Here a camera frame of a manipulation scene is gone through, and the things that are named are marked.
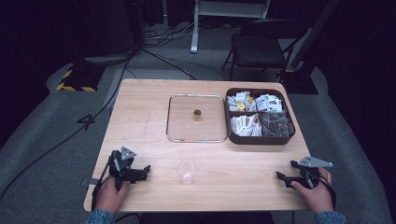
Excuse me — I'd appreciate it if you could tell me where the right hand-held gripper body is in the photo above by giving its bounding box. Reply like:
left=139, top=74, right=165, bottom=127
left=290, top=155, right=334, bottom=190

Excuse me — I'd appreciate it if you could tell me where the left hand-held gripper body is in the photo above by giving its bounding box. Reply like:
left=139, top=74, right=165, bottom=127
left=107, top=146, right=145, bottom=191

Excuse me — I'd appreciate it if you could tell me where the person's right hand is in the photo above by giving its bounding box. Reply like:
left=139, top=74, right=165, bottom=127
left=290, top=167, right=334, bottom=214

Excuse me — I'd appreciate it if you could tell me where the person's left hand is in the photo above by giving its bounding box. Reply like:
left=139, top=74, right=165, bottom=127
left=94, top=176, right=131, bottom=215

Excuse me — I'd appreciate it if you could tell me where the clear plastic cup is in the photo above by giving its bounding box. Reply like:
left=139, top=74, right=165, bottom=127
left=176, top=160, right=199, bottom=187

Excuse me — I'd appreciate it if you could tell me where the pile of dark grey packets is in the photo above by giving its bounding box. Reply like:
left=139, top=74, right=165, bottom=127
left=259, top=110, right=295, bottom=138

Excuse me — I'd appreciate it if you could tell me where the dark brown compartment box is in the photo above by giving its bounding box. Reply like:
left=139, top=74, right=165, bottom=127
left=224, top=87, right=296, bottom=147

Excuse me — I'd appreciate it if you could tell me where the pile of white brown packets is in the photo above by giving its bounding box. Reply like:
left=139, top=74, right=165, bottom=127
left=230, top=113, right=262, bottom=137

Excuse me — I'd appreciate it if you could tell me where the square glass lid gold knob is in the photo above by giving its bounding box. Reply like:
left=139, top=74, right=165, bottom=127
left=165, top=93, right=229, bottom=144

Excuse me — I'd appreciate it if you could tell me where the pile of white yellow packets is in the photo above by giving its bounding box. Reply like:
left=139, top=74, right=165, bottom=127
left=226, top=91, right=255, bottom=113

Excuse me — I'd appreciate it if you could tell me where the black yellow striped stand base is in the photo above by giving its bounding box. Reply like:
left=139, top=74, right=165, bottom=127
left=56, top=60, right=106, bottom=93

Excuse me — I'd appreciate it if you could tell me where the black folding chair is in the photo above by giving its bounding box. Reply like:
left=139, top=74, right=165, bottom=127
left=220, top=18, right=310, bottom=82

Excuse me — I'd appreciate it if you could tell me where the grey slanted stand pole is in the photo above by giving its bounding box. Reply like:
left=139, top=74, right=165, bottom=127
left=290, top=0, right=341, bottom=69

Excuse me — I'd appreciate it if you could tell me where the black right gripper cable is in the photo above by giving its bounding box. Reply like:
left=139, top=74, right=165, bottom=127
left=311, top=173, right=338, bottom=210

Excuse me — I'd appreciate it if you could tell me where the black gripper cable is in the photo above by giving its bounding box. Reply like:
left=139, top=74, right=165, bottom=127
left=91, top=154, right=114, bottom=213
left=311, top=173, right=338, bottom=210

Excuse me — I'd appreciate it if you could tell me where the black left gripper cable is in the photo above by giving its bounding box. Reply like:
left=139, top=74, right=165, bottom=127
left=91, top=154, right=114, bottom=213

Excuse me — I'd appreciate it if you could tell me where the long black floor cable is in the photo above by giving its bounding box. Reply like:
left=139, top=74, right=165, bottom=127
left=0, top=50, right=135, bottom=202

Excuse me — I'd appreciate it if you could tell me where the bundle of floor cables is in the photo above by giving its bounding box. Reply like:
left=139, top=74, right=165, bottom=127
left=143, top=16, right=205, bottom=49

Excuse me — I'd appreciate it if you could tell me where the white metal desk frame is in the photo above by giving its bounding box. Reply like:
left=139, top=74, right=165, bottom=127
left=190, top=0, right=272, bottom=55

